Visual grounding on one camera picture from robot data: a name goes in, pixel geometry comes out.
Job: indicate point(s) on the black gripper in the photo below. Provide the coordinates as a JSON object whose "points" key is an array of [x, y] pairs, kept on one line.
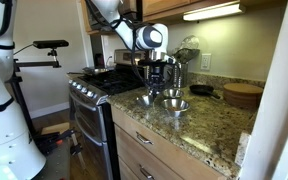
{"points": [[156, 74]]}

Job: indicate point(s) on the silver bowl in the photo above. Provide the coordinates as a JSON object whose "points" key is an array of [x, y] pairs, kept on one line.
{"points": [[175, 104], [145, 100], [173, 92]]}

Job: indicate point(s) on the chickpeas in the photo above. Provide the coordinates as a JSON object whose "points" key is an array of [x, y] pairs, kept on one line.
{"points": [[174, 108]]}

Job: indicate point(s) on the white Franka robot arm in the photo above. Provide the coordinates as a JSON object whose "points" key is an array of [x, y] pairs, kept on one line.
{"points": [[4, 133]]}

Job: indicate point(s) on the perforated steel utensil holder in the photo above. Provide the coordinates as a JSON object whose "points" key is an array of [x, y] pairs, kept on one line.
{"points": [[181, 76]]}

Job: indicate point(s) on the black cast iron skillet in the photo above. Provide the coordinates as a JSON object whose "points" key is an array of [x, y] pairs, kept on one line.
{"points": [[201, 89]]}

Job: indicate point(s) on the silver frying pan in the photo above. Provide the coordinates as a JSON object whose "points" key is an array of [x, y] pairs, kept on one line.
{"points": [[95, 70]]}

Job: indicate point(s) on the stainless steel gas range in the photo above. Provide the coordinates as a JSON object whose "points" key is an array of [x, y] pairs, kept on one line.
{"points": [[90, 113]]}

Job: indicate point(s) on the white cabinet drawers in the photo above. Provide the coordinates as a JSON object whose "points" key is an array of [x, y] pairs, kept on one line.
{"points": [[170, 156]]}

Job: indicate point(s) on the round wooden board stack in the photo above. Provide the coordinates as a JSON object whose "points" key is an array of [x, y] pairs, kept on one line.
{"points": [[242, 93]]}

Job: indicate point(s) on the under-cabinet strip light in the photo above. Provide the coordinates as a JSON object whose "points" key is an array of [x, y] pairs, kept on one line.
{"points": [[214, 11]]}

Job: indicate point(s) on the tan flat board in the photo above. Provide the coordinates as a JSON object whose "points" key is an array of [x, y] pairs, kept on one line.
{"points": [[55, 128]]}

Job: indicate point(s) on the black orange bar clamp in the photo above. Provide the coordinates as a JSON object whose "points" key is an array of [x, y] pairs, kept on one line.
{"points": [[52, 140]]}

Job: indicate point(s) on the perforated robot mounting table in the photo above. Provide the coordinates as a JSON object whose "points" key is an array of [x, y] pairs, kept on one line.
{"points": [[54, 163]]}

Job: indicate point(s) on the white wall outlet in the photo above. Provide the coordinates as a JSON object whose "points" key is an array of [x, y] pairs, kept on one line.
{"points": [[206, 61]]}

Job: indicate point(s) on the wooden wall cabinet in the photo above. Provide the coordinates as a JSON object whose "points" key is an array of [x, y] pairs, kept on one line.
{"points": [[164, 5]]}

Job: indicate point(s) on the black bar clamp silver rail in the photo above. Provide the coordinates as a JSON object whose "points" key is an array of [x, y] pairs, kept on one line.
{"points": [[77, 150]]}

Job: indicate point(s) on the black stereo camera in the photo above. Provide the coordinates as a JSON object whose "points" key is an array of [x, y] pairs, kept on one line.
{"points": [[50, 44]]}

